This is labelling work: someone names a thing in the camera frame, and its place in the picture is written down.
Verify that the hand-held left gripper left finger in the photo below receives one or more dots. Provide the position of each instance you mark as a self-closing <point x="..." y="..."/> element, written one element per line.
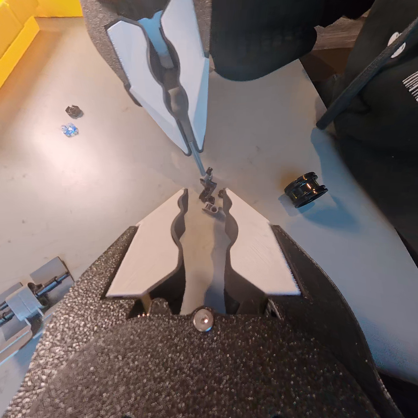
<point x="143" y="261"/>

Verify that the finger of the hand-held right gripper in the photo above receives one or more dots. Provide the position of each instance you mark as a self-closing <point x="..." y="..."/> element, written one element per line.
<point x="192" y="65"/>
<point x="137" y="65"/>

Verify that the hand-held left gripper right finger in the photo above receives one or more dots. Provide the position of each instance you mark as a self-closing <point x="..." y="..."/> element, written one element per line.
<point x="261" y="261"/>

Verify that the black toy wheel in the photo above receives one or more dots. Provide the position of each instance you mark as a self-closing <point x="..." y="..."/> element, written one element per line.
<point x="305" y="191"/>

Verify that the small black grey brick assembly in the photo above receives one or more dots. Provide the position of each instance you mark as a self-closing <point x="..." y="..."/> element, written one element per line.
<point x="207" y="189"/>

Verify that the person's right forearm black sleeve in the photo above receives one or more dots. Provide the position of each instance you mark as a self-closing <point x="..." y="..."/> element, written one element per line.
<point x="261" y="39"/>

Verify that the small black round brick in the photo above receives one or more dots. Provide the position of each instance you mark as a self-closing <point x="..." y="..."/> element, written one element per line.
<point x="74" y="111"/>

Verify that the open-front yellow plastic bin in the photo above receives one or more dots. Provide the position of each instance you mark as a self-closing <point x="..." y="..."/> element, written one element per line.
<point x="13" y="39"/>

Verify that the dark metal rod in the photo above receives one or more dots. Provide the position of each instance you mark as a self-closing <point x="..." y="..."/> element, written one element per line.
<point x="55" y="282"/>

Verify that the blue translucent round brick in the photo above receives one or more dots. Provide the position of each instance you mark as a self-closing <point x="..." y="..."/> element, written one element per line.
<point x="69" y="130"/>

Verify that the grey panel brick assembly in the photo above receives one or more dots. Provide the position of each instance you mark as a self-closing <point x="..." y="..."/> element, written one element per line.
<point x="49" y="267"/>

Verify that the person's black printed hoodie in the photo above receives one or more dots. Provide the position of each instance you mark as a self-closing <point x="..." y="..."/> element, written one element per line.
<point x="375" y="130"/>

